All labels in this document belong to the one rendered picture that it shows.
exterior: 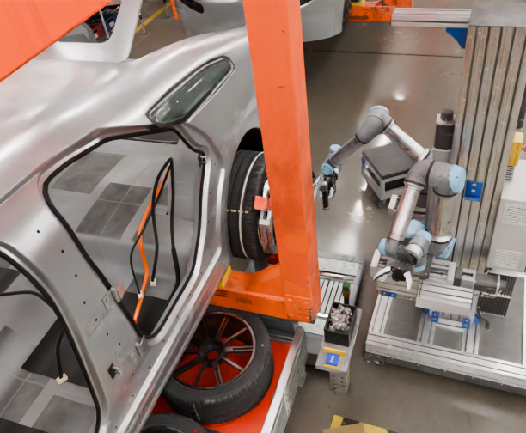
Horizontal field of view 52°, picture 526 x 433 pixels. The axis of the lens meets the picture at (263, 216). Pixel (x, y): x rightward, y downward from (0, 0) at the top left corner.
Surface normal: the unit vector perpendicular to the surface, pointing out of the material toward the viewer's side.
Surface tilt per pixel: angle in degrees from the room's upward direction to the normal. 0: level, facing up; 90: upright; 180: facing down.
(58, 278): 79
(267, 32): 90
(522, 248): 90
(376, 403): 0
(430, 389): 0
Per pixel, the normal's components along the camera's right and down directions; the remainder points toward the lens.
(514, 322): -0.11, -0.75
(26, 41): 0.94, 0.12
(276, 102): -0.32, 0.65
